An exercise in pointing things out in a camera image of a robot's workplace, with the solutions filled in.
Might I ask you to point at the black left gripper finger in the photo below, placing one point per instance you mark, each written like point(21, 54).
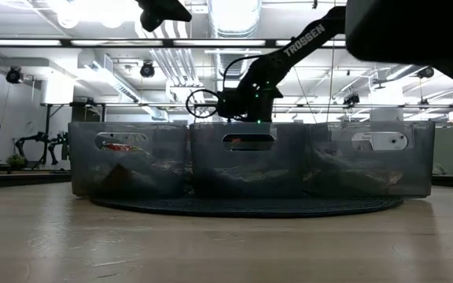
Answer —
point(177, 13)

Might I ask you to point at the blue brown granola bar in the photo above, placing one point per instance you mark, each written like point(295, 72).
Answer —
point(368, 178)

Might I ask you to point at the grey translucent plastic bin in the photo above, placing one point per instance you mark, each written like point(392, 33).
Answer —
point(81, 165)
point(415, 169)
point(250, 157)

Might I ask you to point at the black ceiling spotlight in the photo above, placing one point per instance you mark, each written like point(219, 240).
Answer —
point(351, 100)
point(426, 72)
point(14, 74)
point(147, 70)

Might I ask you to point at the round dark woven mat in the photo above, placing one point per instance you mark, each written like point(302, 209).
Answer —
point(250, 206)

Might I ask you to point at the white box with sockets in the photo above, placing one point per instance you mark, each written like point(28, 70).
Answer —
point(384, 141)

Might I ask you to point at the small green potted plant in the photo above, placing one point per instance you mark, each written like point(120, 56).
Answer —
point(16, 161)

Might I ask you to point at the silver ventilation duct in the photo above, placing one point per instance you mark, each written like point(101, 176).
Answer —
point(234, 19)

